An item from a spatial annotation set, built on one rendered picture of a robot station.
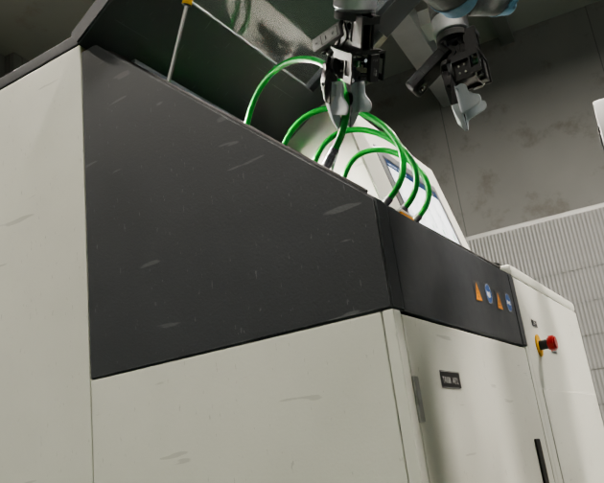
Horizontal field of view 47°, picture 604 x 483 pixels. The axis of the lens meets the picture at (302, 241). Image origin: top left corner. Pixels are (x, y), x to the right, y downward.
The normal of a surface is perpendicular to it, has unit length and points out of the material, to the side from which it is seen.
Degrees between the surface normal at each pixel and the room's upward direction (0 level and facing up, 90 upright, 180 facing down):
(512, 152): 90
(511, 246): 90
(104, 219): 90
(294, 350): 90
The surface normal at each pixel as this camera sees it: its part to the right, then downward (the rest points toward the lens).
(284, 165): -0.53, -0.20
